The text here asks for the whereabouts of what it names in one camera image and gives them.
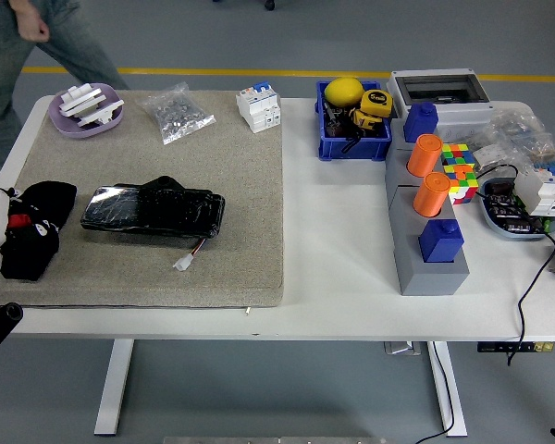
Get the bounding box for person's right hand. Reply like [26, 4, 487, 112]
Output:
[7, 0, 51, 43]

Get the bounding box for black rag with red print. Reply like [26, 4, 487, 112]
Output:
[0, 179, 79, 282]

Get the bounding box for glossy black panel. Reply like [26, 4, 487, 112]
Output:
[80, 174, 227, 238]

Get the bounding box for black table control panel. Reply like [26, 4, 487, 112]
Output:
[476, 340, 555, 353]

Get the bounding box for person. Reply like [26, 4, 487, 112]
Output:
[0, 0, 130, 170]

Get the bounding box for white plastic clip part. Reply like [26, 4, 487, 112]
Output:
[76, 99, 125, 129]
[57, 82, 108, 117]

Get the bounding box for purple dish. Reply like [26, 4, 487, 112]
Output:
[48, 82, 125, 140]

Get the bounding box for white table leg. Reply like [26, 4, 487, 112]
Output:
[425, 340, 468, 438]
[93, 339, 135, 437]

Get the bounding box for clear bag of screws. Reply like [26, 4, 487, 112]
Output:
[136, 81, 217, 146]

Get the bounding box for grey peg holder block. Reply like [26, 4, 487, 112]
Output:
[383, 115, 472, 297]

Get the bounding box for light blue dish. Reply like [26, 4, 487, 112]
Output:
[478, 177, 555, 242]

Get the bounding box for blue block with knob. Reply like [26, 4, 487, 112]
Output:
[418, 219, 465, 264]
[401, 102, 439, 143]

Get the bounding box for dark circuit board pile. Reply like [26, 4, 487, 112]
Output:
[484, 181, 546, 236]

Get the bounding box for grey-brown mat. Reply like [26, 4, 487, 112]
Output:
[0, 89, 287, 310]

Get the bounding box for colourful puzzle cube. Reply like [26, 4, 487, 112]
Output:
[443, 164, 480, 206]
[439, 142, 476, 168]

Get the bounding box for orange cylinder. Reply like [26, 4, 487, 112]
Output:
[413, 171, 450, 218]
[406, 133, 444, 178]

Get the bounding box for white terminal block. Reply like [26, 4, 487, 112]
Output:
[472, 142, 508, 171]

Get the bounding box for clear bags of small parts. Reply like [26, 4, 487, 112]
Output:
[471, 109, 555, 175]

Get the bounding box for yellow ball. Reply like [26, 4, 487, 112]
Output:
[323, 77, 365, 108]

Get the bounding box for dark hand tool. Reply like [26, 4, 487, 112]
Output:
[321, 102, 352, 139]

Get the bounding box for blue plastic bin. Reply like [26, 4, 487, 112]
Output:
[314, 80, 394, 162]

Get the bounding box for yellow black tape measure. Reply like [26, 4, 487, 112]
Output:
[350, 108, 384, 133]

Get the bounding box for yellow round tape measure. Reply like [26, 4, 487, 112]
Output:
[359, 89, 393, 119]

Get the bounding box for black cable under table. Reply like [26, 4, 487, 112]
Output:
[413, 340, 457, 444]

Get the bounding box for black power cable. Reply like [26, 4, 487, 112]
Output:
[474, 163, 555, 367]

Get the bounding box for metal bracket under table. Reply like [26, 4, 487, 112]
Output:
[383, 340, 422, 356]

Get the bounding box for white plug with coloured wires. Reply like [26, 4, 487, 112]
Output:
[172, 235, 210, 271]

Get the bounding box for white circuit breaker blue switch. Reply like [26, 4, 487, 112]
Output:
[512, 159, 555, 218]
[235, 81, 282, 134]

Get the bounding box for grey electrical enclosure box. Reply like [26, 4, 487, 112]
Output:
[387, 68, 496, 140]

